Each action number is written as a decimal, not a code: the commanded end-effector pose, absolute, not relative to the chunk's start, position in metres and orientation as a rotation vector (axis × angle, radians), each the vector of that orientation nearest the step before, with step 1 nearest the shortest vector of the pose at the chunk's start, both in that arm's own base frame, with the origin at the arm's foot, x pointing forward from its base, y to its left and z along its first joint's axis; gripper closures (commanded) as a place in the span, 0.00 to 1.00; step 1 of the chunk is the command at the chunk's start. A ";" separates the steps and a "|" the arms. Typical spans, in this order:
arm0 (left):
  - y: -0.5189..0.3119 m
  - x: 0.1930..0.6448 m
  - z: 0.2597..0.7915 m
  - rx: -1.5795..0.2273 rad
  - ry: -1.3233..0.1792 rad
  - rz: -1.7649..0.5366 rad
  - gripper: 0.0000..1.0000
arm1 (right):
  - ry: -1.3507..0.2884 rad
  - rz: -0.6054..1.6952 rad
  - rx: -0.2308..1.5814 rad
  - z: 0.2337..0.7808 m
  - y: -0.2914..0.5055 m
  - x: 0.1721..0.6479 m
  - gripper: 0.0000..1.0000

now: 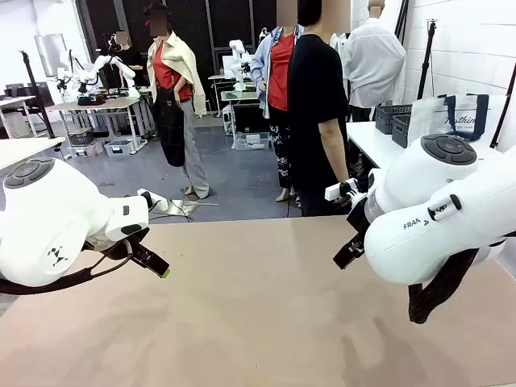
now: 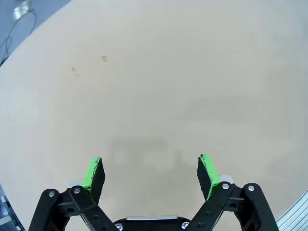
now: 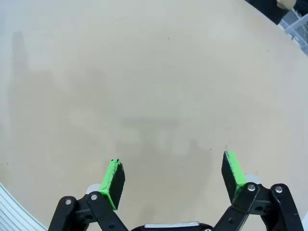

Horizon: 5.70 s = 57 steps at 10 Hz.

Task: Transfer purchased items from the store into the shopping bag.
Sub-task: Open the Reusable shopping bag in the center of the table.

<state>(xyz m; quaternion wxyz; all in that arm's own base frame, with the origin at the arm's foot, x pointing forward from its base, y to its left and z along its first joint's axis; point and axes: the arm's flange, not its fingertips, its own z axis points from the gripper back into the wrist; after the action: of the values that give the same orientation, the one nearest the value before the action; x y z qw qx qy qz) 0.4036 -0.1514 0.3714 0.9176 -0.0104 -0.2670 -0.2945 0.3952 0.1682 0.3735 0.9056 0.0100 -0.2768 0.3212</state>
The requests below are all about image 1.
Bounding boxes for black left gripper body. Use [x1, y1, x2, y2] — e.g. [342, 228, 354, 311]
[83, 236, 141, 262]

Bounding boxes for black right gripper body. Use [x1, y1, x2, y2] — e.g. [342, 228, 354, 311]
[345, 192, 370, 243]

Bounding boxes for long dark grey plastic basket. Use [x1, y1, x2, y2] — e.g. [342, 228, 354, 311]
[374, 103, 414, 135]

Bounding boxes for translucent white tote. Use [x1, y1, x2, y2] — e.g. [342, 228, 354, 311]
[406, 94, 508, 149]

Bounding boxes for person's left forearm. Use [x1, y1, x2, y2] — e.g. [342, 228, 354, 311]
[317, 116, 350, 183]

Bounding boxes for white table with baskets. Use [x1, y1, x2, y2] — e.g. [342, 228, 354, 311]
[345, 120, 412, 170]

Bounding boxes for small dark grey plastic basket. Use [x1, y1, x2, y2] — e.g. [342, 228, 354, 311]
[391, 114, 413, 149]

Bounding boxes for clear plastic storage bin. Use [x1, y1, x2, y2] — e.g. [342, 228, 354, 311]
[103, 139, 137, 157]
[66, 140, 106, 159]

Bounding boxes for black storage crate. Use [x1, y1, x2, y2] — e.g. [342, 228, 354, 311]
[66, 127, 96, 146]

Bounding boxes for person in black clothes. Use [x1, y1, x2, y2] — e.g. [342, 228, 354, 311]
[286, 0, 352, 218]

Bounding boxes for white side table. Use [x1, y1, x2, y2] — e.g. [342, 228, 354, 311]
[0, 136, 66, 170]

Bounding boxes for wooden top work table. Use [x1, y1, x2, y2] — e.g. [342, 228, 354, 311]
[46, 96, 143, 156]

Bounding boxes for mannequin with white shirt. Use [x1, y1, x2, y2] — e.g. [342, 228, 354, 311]
[342, 0, 407, 122]

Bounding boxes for person in red top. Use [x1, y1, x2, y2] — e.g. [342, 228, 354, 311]
[250, 24, 302, 203]

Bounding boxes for glass top metal table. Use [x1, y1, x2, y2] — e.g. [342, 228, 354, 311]
[219, 90, 259, 122]

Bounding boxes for grey office desk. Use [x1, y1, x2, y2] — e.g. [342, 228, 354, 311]
[0, 95, 40, 139]

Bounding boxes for black tripod stand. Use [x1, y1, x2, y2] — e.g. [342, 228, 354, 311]
[18, 50, 57, 140]

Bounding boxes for slanted black pole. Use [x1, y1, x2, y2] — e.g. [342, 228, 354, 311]
[489, 62, 516, 151]

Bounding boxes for background person in black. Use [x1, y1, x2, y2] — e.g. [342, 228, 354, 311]
[107, 30, 145, 88]

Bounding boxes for mannequin with cream jacket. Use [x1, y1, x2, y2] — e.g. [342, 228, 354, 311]
[145, 2, 211, 201]

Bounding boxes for black light stand poles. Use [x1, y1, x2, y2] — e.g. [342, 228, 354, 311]
[394, 0, 411, 48]

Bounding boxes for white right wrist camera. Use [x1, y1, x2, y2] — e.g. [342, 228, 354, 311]
[324, 178, 359, 202]

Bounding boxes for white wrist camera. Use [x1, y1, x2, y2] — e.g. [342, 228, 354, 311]
[136, 188, 170, 211]
[324, 178, 359, 202]

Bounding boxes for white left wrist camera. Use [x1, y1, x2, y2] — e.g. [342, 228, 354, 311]
[136, 188, 170, 211]

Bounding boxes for left arm black cable sleeve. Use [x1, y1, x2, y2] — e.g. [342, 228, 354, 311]
[0, 241, 135, 298]

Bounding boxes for arm black cable sleeve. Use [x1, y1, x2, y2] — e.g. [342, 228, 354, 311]
[0, 241, 135, 298]
[407, 231, 516, 326]

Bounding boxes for metal mannequin base plate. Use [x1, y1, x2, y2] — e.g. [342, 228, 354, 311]
[168, 197, 221, 218]

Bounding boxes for black cable clip strap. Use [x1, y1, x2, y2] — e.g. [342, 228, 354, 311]
[427, 194, 463, 223]

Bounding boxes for right arm black cable sleeve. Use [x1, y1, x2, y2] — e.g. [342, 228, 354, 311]
[407, 231, 516, 326]

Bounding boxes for clear bin with cables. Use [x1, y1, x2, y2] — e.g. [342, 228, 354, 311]
[231, 131, 271, 152]

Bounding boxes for black tripod with camera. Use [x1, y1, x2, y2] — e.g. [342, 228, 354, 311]
[416, 18, 441, 102]

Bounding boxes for grey metal frame table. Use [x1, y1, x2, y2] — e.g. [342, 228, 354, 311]
[207, 74, 239, 118]

